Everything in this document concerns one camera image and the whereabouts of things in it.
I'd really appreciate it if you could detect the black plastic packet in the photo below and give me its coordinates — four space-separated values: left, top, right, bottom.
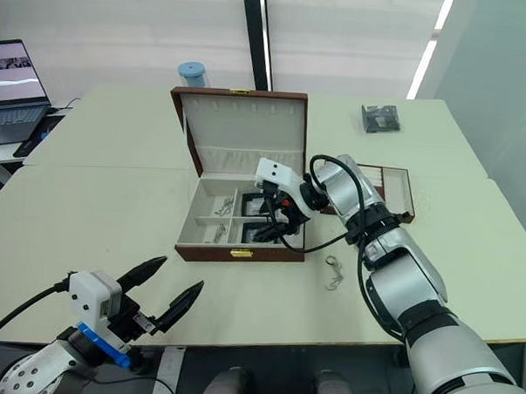
359 103 404 136

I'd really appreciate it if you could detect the silver chain with ring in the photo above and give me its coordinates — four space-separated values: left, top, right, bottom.
323 254 347 294

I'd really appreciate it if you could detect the black mouse pad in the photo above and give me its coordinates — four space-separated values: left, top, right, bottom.
12 111 67 160

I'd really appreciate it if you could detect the grey laptop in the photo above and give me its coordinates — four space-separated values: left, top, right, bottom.
0 38 57 150

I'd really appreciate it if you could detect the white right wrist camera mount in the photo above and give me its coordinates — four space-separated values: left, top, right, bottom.
252 157 318 219

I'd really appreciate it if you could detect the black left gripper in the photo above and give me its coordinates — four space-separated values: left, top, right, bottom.
106 253 206 349

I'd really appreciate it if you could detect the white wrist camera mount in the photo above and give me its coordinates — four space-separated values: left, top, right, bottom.
64 268 126 332
252 157 318 219

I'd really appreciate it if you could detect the blue left wrist clamp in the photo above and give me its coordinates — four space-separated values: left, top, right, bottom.
73 321 134 370

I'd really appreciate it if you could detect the black window frame post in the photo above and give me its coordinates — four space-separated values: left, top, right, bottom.
237 0 277 92

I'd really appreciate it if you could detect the blue lidded canister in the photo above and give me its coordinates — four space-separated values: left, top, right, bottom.
176 61 208 90

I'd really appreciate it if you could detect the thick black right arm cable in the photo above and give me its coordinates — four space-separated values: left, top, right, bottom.
300 152 417 344

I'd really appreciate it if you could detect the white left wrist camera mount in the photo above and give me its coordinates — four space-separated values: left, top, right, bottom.
64 268 126 332

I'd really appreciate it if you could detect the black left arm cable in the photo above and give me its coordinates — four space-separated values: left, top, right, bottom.
0 275 72 356

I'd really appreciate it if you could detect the brown jewelry tray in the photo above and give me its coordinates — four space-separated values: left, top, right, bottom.
317 161 419 228

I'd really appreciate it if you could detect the brown jewelry box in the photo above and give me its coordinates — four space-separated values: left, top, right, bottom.
162 85 314 268

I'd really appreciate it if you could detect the dark rounded grey shape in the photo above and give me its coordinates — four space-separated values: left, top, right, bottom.
314 368 362 394
209 364 257 394

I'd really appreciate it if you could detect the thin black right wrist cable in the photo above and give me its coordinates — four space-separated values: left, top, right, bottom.
265 195 352 256

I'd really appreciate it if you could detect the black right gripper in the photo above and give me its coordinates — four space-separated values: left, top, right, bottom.
253 181 311 247

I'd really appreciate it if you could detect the black display case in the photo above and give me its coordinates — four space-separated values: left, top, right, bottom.
239 221 272 247
239 190 270 219

